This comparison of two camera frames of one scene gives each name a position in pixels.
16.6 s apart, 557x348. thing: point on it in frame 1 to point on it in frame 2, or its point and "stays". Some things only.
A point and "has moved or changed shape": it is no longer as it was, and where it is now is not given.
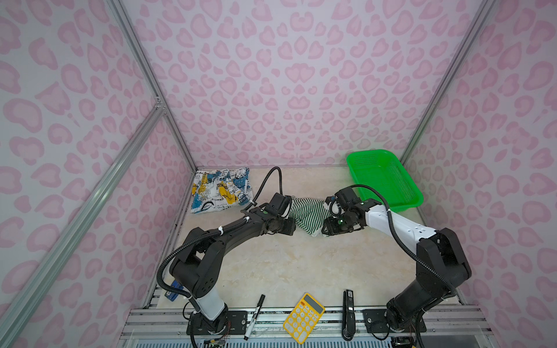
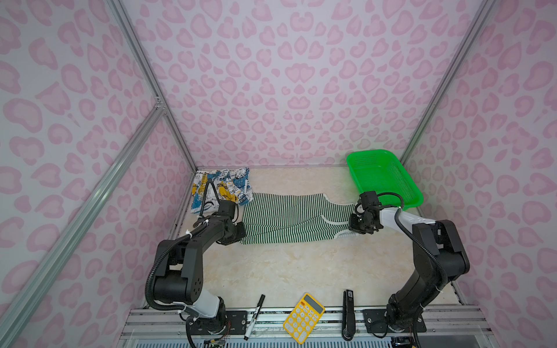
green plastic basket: (381, 170) stays
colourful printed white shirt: (212, 190) stays
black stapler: (349, 322) stays
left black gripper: (291, 226) to (241, 233)
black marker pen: (254, 315) stays
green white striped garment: (310, 214) has moved or changed shape
